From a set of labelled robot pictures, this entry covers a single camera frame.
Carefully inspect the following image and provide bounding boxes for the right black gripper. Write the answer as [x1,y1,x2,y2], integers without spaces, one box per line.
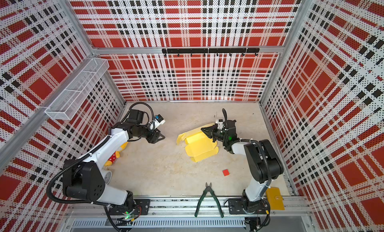
[200,124,228,143]

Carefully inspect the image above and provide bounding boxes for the yellow paper box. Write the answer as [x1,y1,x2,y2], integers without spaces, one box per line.
[177,123,219,163]

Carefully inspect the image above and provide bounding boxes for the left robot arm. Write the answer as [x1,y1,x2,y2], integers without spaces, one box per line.
[46,106,165,211]

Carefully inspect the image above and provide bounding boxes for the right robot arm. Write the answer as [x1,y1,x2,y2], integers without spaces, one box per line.
[201,109,284,214]

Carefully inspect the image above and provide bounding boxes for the small red square block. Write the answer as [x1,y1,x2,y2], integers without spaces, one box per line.
[223,170,230,177]

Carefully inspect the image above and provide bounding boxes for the yellow plush toy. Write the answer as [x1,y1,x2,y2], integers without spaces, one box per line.
[104,142,128,167]

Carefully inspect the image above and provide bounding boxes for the white alarm clock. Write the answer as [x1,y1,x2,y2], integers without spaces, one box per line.
[100,170,113,185]

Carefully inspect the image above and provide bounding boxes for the yellow card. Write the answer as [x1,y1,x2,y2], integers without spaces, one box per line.
[266,187,285,211]

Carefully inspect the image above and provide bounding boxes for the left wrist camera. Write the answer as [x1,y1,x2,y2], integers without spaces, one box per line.
[154,114,165,128]

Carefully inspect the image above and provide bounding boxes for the green handled pliers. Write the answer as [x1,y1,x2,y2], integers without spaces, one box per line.
[194,182,225,219]

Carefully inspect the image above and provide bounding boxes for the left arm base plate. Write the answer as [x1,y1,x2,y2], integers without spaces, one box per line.
[108,199,151,218]

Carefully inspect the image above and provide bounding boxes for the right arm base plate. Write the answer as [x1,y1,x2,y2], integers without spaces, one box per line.
[228,197,271,215]

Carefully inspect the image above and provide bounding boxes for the black hook rail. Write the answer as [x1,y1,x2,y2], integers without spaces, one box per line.
[162,48,260,56]

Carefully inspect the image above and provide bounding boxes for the white wire mesh basket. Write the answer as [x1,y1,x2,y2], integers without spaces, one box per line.
[45,58,109,121]

